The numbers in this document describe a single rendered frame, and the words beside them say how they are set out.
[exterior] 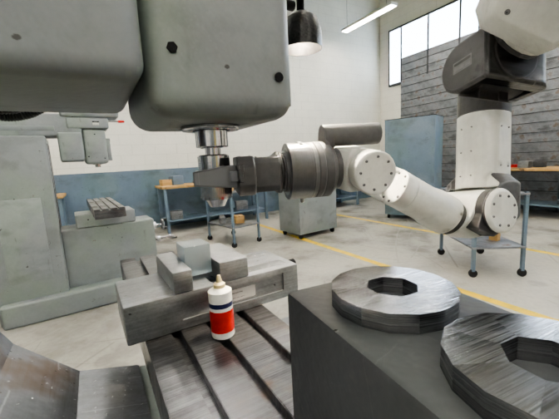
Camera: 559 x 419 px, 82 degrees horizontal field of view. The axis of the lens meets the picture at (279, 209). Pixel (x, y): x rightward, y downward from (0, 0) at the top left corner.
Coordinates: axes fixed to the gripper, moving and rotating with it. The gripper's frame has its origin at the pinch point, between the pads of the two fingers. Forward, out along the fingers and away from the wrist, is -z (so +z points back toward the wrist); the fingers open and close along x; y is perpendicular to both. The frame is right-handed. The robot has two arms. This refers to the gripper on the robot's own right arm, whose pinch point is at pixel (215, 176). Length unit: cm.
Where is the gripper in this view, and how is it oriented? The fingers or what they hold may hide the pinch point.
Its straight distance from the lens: 49.3
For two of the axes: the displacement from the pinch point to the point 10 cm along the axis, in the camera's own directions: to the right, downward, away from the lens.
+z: 9.8, -0.9, 1.9
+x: 2.0, 1.4, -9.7
